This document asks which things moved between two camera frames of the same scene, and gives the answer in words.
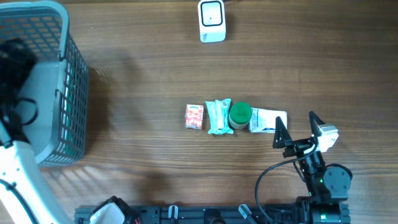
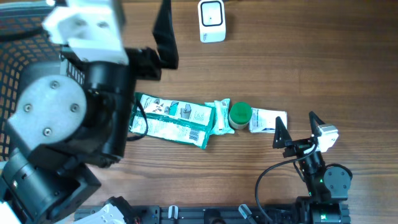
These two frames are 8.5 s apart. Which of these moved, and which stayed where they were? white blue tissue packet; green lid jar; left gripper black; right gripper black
Moved: left gripper black
Stayed: white blue tissue packet; green lid jar; right gripper black
